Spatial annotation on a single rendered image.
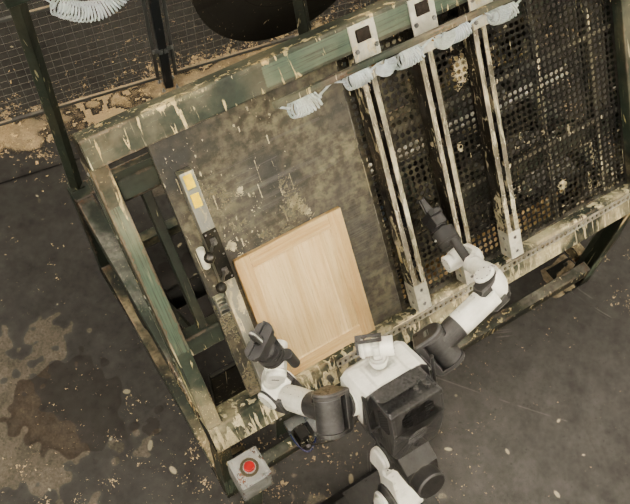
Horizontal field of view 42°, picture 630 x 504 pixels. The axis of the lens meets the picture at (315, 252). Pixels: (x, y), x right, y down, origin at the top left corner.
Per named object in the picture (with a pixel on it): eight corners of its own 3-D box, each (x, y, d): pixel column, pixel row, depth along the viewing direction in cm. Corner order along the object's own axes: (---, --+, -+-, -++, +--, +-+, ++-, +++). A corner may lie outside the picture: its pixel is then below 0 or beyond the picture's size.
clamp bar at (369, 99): (406, 308, 333) (441, 333, 314) (331, 23, 274) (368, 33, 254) (426, 296, 336) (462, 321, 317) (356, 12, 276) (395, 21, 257)
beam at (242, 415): (207, 439, 318) (218, 454, 309) (197, 416, 312) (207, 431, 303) (632, 194, 381) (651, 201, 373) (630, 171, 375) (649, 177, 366)
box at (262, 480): (244, 502, 306) (242, 490, 291) (229, 475, 311) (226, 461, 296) (272, 485, 310) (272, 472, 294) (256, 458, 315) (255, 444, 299)
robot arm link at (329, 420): (325, 421, 278) (350, 429, 266) (303, 429, 273) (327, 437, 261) (321, 387, 276) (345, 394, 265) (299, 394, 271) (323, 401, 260)
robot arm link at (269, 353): (235, 353, 248) (247, 365, 259) (262, 364, 245) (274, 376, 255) (252, 316, 252) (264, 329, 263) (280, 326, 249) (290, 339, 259)
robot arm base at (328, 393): (341, 425, 277) (360, 433, 268) (308, 435, 271) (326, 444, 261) (336, 381, 276) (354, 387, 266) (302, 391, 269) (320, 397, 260)
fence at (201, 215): (261, 390, 314) (266, 396, 311) (174, 172, 267) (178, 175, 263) (273, 384, 316) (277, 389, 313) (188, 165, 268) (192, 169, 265)
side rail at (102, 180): (197, 415, 312) (208, 431, 303) (79, 158, 257) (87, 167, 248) (211, 407, 314) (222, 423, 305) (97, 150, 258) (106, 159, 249)
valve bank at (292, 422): (294, 467, 331) (295, 450, 311) (276, 437, 337) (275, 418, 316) (396, 405, 346) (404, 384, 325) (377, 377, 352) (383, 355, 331)
